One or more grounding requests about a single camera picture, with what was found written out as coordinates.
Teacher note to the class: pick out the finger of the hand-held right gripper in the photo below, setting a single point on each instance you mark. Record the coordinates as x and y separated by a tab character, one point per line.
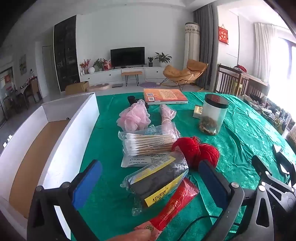
261	169

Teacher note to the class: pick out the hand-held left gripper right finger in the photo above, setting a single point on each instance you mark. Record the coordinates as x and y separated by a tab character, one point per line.
212	183

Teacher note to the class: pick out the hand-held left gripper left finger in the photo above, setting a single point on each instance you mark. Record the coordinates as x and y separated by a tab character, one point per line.
87	183

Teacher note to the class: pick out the red yarn ball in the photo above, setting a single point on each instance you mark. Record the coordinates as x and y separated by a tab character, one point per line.
198	150

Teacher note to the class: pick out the red sachet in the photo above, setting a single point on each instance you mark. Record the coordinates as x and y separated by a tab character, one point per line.
178	201

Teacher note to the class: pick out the white storage box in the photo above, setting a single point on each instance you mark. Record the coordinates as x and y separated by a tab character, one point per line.
69	143

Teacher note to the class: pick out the white printed pouch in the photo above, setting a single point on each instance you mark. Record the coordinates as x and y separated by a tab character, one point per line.
138	161

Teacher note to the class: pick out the black garbage bag roll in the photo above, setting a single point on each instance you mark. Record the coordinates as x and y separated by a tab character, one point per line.
157	183

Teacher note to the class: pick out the clear bag of cotton swabs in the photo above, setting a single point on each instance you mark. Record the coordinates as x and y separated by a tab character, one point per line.
148	143

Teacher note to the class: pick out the pink mesh bath pouf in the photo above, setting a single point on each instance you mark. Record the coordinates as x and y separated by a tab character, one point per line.
134	117

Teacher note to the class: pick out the person's left hand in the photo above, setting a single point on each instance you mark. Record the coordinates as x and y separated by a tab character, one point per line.
134	236

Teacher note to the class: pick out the green tablecloth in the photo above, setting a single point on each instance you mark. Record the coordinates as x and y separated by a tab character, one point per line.
242	129

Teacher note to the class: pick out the clear jar with black lid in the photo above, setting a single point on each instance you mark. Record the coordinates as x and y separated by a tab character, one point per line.
214	115

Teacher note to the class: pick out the small yellow box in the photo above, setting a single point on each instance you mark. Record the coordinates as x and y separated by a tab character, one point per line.
197	112

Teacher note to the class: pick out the plastic-wrapped pink roll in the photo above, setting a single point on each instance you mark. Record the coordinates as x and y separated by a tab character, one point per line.
167	113

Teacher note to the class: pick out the black mesh bath pouf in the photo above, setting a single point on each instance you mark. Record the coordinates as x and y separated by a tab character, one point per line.
134	99

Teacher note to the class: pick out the cardboard box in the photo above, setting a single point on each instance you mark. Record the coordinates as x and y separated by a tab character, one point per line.
76	88

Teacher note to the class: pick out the wooden armchair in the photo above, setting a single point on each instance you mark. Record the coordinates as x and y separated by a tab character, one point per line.
225	80

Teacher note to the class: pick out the beige round floor cushion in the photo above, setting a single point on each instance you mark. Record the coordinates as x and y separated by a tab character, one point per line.
99	87

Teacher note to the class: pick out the orange book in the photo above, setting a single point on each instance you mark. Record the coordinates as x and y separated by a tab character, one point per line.
166	95

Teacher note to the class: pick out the red cloth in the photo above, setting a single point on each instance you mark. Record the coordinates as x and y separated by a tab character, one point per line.
240	68

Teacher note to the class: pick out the white television cabinet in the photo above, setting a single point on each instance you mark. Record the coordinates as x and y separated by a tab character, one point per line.
106	75

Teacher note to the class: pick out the dark dining chair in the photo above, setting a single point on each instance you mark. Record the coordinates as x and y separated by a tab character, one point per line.
34	87

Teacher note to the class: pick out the white round vase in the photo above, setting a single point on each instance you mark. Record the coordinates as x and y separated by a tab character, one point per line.
91	70

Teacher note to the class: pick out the orange lounge chair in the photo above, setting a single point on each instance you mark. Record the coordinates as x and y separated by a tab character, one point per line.
178	74

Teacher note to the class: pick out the purple floor mat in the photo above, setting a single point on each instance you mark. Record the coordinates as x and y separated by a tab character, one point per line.
148	84

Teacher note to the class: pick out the wooden bench stool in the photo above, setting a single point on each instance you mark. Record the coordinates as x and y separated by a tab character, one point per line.
131	73

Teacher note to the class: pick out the red flower arrangement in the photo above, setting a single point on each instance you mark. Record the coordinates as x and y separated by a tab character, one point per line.
85	64

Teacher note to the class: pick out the white sheer curtain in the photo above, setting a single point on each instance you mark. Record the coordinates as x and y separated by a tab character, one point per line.
264	51

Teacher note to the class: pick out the red gift box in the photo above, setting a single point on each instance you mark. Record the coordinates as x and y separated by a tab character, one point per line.
106	65

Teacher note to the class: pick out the leafy green houseplant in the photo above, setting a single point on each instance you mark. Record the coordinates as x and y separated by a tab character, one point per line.
98	63

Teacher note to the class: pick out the dark glass cabinet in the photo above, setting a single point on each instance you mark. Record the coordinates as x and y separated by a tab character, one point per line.
66	58

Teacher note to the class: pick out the black television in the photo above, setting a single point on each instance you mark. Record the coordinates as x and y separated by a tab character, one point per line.
127	56

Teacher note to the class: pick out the large potted plant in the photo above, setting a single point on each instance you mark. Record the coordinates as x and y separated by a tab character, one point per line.
163	58

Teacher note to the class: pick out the small potted plant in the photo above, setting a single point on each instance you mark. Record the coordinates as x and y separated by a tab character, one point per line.
150	61

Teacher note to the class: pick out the covered standing air conditioner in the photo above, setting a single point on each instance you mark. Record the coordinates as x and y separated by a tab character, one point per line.
193	46

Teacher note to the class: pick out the grey curtain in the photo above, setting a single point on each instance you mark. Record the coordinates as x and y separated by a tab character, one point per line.
207	41

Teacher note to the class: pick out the framed wall picture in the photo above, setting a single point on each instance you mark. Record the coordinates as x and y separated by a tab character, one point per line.
23	64

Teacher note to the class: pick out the red wall hanging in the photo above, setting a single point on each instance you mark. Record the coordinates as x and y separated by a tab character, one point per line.
223	34

